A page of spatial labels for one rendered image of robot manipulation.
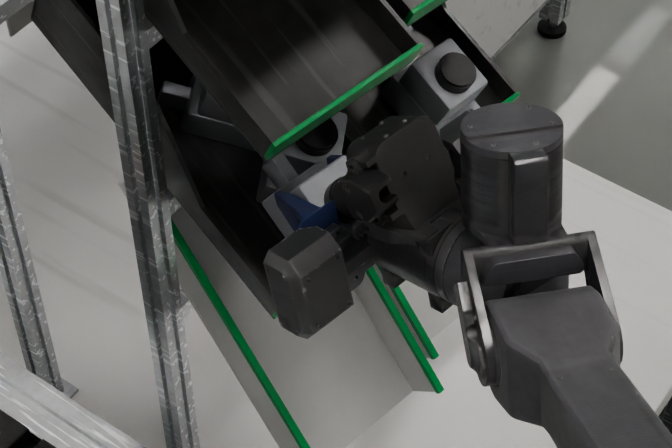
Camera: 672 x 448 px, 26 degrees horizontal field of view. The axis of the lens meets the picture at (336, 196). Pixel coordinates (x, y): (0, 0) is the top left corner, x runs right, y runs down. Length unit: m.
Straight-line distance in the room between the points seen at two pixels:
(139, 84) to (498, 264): 0.28
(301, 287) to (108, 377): 0.57
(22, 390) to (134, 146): 0.38
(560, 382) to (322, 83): 0.29
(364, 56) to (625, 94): 2.01
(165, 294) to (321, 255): 0.25
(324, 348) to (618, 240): 0.44
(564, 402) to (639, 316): 0.75
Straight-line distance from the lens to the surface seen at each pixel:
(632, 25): 3.10
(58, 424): 1.27
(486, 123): 0.81
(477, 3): 2.56
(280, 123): 0.91
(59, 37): 1.05
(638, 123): 2.89
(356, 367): 1.20
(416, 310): 1.25
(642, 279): 1.49
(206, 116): 1.03
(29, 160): 1.60
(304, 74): 0.93
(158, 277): 1.07
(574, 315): 0.78
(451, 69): 1.07
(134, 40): 0.92
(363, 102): 1.12
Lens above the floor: 2.00
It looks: 48 degrees down
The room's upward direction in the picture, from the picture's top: straight up
